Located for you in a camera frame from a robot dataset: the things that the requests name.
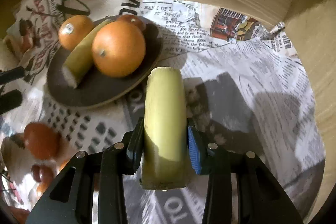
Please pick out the dark round plate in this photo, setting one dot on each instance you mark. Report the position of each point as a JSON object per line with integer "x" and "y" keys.
{"x": 95, "y": 88}

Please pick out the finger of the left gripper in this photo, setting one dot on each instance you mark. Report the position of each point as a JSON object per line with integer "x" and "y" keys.
{"x": 11, "y": 75}
{"x": 10, "y": 101}

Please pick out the orange with Dole sticker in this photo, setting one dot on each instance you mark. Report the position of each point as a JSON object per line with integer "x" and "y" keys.
{"x": 74, "y": 30}

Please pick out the newspaper print cloth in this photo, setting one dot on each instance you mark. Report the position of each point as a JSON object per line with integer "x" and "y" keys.
{"x": 245, "y": 95}

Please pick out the small mandarin back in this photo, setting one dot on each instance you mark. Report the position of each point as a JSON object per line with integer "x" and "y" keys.
{"x": 63, "y": 164}

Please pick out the red tomato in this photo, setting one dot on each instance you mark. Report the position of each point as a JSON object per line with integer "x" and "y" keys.
{"x": 133, "y": 19}
{"x": 41, "y": 140}

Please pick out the small mandarin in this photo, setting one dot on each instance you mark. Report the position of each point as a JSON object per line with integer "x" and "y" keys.
{"x": 63, "y": 164}
{"x": 41, "y": 188}

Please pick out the dark red grapes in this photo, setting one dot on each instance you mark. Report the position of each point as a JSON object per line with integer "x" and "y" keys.
{"x": 42, "y": 173}

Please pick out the large orange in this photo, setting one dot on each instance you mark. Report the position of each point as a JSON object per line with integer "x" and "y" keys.
{"x": 118, "y": 49}

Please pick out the small mandarin front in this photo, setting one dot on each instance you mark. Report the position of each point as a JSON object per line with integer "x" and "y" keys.
{"x": 41, "y": 188}

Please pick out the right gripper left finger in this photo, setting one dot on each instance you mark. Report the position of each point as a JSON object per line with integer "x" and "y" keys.
{"x": 69, "y": 198}

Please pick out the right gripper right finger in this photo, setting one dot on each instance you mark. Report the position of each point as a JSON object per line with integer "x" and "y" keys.
{"x": 261, "y": 198}

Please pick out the yellow banana piece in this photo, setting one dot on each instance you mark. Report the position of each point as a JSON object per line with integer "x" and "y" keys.
{"x": 165, "y": 148}
{"x": 80, "y": 59}

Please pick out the printed canvas tote bag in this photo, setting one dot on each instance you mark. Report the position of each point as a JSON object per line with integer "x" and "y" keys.
{"x": 34, "y": 35}

